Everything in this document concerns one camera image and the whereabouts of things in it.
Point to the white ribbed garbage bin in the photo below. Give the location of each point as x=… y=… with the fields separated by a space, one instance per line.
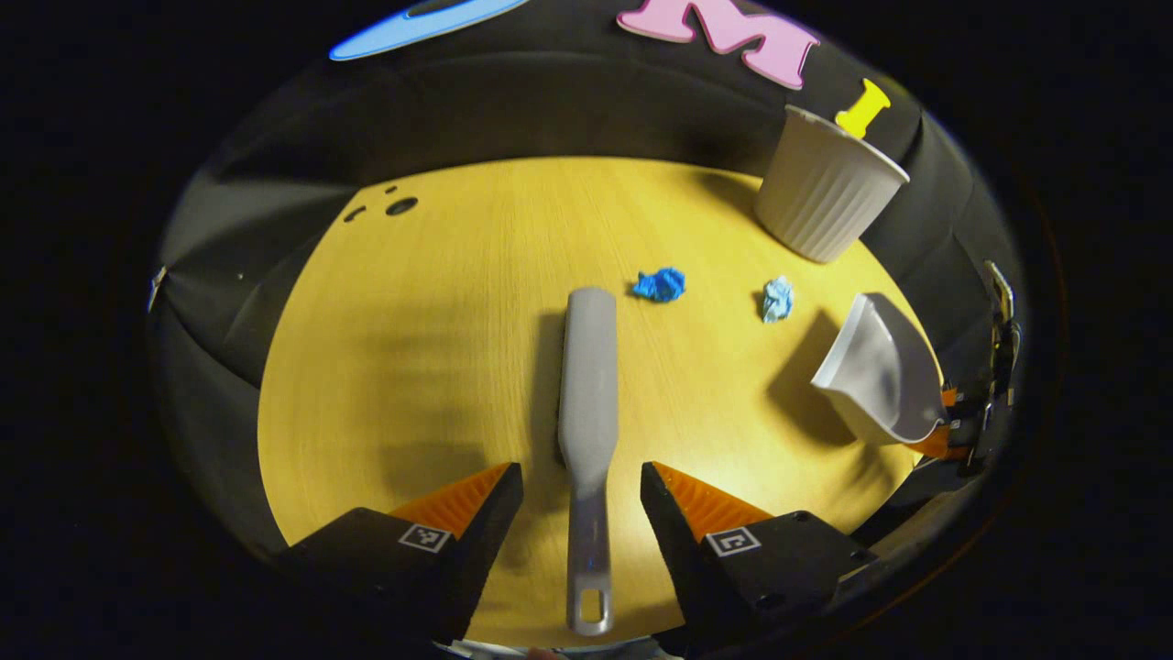
x=820 y=192

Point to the black backdrop cloth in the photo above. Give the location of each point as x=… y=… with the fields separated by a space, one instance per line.
x=550 y=110

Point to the small white tag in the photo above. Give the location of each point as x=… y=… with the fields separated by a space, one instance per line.
x=158 y=286

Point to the small grey broom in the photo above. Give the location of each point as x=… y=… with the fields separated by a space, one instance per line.
x=586 y=385

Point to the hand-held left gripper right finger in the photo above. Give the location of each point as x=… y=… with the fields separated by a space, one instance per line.
x=678 y=559

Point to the light blue paper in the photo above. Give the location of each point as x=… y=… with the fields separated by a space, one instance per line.
x=778 y=300

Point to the grey dustpan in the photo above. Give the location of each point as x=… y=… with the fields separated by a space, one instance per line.
x=889 y=376

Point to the dark blue paper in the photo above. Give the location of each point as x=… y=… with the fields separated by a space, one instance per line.
x=660 y=285

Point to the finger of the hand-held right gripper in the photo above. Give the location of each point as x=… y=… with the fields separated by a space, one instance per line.
x=949 y=398
x=939 y=444

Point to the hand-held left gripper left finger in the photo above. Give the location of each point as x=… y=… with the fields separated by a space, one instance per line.
x=481 y=559

